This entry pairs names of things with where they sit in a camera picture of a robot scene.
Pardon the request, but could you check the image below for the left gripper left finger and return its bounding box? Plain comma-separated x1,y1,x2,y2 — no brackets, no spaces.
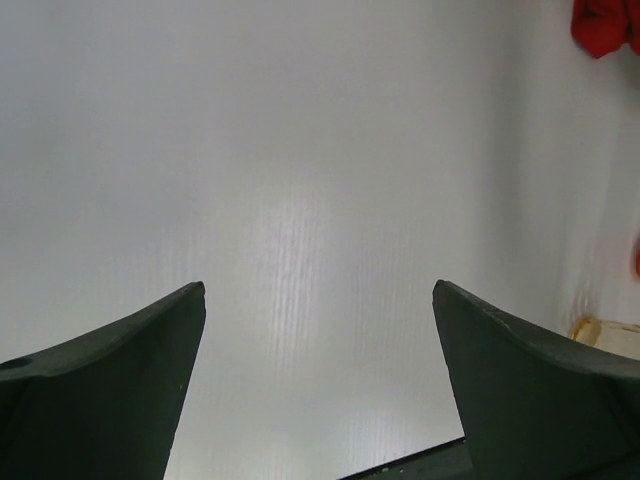
1,282,206,479

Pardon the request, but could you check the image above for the red cloth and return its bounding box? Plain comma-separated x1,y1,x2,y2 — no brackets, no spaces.
570,0,639,59

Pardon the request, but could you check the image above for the amber transparent cup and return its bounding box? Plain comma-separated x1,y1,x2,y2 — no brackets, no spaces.
570,316,640,360

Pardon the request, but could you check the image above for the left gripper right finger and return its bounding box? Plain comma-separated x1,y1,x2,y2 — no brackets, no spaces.
432,280,639,479

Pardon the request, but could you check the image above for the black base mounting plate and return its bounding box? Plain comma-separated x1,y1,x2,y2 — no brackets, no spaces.
342,437,476,480

